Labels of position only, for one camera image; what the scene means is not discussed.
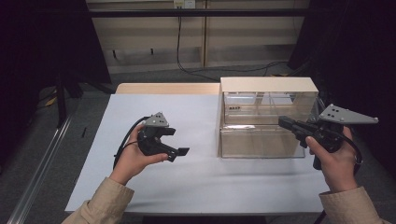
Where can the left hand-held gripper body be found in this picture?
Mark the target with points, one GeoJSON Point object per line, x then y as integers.
{"type": "Point", "coordinates": [151, 140]}

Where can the person's right hand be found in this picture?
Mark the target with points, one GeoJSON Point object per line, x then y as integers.
{"type": "Point", "coordinates": [337, 168]}

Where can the small black stick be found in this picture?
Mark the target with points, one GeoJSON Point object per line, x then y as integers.
{"type": "Point", "coordinates": [83, 132]}

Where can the person's left hand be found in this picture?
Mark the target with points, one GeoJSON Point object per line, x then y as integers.
{"type": "Point", "coordinates": [134, 161]}

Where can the black metal stand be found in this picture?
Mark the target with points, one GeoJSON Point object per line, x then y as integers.
{"type": "Point", "coordinates": [61, 99]}

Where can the white wall socket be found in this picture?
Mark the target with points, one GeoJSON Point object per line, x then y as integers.
{"type": "Point", "coordinates": [184, 3]}

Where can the metal floor rail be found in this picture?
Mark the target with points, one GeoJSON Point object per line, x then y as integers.
{"type": "Point", "coordinates": [37, 177]}

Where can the clear acrylic two-shelf box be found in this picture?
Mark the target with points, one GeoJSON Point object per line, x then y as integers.
{"type": "Point", "coordinates": [267, 84]}

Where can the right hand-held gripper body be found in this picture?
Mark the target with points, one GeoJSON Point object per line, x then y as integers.
{"type": "Point", "coordinates": [333, 116]}

